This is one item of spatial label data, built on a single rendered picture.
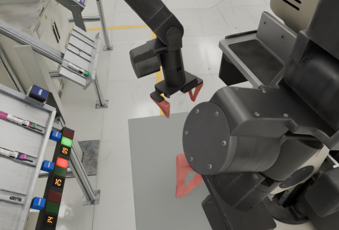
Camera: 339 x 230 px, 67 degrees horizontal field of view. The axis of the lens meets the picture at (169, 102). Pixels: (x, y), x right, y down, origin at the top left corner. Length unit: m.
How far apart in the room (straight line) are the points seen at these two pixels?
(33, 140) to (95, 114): 1.07
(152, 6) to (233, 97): 0.39
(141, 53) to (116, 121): 1.25
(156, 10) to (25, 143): 0.54
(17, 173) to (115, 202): 0.79
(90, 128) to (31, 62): 0.79
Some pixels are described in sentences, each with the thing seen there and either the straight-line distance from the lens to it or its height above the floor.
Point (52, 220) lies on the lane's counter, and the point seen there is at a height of 0.65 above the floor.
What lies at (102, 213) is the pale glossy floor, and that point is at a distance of 1.50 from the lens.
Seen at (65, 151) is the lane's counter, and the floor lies 0.66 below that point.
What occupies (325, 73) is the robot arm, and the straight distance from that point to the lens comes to 0.23.
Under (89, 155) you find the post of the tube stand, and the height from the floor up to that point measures 0.01.
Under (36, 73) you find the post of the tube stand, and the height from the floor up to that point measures 0.69.
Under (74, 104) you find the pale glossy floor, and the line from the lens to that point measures 2.02.
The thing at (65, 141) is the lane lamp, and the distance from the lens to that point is 0.93.
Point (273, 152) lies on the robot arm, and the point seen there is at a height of 1.18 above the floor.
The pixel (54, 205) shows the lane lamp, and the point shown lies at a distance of 0.82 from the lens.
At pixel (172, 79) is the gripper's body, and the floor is 0.93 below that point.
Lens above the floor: 1.36
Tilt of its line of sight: 45 degrees down
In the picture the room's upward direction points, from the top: straight up
